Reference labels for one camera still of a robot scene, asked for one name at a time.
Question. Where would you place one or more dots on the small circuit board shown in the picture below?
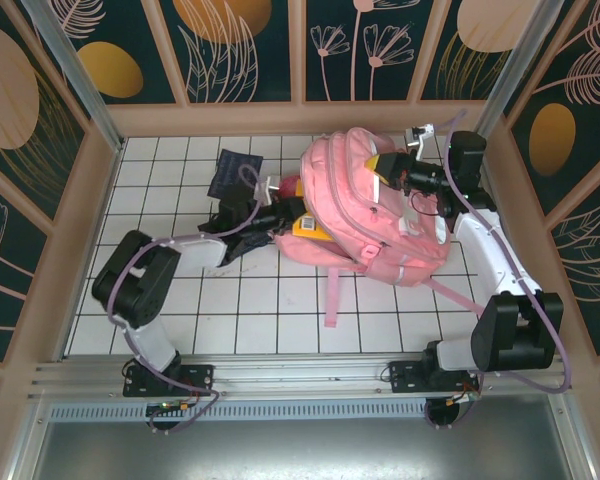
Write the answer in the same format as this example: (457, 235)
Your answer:
(167, 407)

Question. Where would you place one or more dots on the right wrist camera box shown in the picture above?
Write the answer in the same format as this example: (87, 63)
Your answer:
(420, 136)

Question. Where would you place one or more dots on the aluminium mounting rail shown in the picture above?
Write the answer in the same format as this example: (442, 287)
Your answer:
(300, 370)

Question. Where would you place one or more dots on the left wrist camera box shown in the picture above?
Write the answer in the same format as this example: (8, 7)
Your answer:
(266, 189)

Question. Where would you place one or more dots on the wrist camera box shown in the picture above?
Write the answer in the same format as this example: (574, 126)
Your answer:
(266, 189)
(420, 136)

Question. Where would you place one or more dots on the yellow book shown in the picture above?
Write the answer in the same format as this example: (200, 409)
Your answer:
(310, 227)

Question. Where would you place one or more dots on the pink backpack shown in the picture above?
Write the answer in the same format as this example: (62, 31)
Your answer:
(380, 235)

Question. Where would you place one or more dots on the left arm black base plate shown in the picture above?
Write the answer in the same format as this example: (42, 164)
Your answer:
(200, 375)

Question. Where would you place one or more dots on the navy blue book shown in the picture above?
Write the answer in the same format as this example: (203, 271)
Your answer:
(245, 245)
(227, 170)

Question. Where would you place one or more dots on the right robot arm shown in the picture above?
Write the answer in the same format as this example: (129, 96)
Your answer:
(490, 250)

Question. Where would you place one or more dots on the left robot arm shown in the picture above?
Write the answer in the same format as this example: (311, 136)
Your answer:
(130, 285)

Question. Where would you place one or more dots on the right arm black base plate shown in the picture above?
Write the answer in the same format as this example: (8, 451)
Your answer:
(405, 377)

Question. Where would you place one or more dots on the grey metal sheet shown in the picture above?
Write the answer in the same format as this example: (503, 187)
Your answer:
(300, 450)

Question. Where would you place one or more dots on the aluminium corner post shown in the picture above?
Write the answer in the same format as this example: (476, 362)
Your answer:
(520, 55)
(75, 65)

